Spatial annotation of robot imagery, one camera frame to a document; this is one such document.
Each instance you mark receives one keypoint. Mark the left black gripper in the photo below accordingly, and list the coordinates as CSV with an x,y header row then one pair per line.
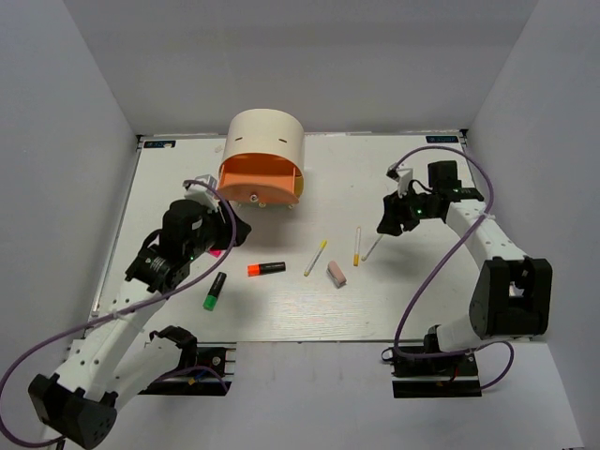
x,y
218,218

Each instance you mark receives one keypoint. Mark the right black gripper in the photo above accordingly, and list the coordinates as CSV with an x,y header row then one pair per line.
x,y
397,215

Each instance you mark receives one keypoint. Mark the yellow white pen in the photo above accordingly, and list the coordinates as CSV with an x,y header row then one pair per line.
x,y
356,247
315,258
371,248

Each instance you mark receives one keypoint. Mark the orange drawer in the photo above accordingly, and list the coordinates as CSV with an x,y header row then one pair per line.
x,y
260,178

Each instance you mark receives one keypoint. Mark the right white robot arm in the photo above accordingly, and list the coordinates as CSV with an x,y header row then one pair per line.
x,y
512,293

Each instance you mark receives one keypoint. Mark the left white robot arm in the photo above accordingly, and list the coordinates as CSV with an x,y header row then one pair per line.
x,y
82,398

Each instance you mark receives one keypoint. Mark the orange highlighter marker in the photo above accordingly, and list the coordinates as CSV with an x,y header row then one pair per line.
x,y
266,268

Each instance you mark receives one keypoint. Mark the green highlighter marker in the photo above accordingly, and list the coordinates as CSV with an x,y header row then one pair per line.
x,y
213,294

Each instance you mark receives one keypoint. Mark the pink eraser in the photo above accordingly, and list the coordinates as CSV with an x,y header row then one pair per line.
x,y
335,273

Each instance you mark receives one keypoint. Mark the right blue label sticker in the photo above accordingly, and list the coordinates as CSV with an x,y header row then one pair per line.
x,y
441,139

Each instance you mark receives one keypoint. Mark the blue label sticker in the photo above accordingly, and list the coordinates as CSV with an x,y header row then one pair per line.
x,y
441,139
159,144

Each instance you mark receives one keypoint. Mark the cream round drawer organizer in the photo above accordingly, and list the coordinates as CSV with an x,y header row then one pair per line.
x,y
266,131

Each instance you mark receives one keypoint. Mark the left blue label sticker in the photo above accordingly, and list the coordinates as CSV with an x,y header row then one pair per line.
x,y
159,144

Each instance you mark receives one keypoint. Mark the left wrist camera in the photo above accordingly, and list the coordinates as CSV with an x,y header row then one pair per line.
x,y
201,189

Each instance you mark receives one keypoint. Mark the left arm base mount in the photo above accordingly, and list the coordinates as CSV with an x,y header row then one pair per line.
x,y
212,376

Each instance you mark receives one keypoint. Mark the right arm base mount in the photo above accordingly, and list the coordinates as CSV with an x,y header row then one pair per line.
x,y
448,377

